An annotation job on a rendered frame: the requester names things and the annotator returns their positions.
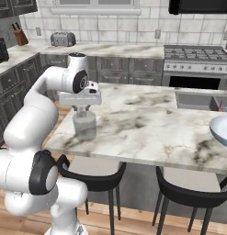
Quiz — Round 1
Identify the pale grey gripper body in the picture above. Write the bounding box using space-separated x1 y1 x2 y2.
58 90 103 107

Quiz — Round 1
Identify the clear glass cup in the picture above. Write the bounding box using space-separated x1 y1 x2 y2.
72 110 97 142

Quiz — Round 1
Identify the pale blue ice bowl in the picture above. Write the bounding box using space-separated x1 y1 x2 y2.
209 115 227 150

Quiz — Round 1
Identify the grey base cupboard run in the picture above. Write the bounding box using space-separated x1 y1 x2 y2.
0 53 43 149
40 52 165 87

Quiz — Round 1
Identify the silver toaster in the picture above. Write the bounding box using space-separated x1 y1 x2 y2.
50 30 77 48

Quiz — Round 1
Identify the black bar stool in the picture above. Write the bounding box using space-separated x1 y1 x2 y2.
152 165 227 235
56 153 128 235

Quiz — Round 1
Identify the brown knife block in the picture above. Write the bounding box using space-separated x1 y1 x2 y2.
11 21 29 47

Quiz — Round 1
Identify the black microwave oven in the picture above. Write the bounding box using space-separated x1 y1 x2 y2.
0 37 10 66

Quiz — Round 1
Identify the white framed window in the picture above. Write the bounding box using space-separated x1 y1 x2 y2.
51 0 142 17

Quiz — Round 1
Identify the grey sink basin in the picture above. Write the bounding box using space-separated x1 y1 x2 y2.
174 87 227 112

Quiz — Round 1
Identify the steel range with oven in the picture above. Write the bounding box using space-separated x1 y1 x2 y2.
161 44 227 91

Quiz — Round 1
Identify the black range hood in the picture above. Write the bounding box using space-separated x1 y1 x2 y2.
167 0 227 16

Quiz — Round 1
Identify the grey wall cupboard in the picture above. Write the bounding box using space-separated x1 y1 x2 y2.
0 0 39 21

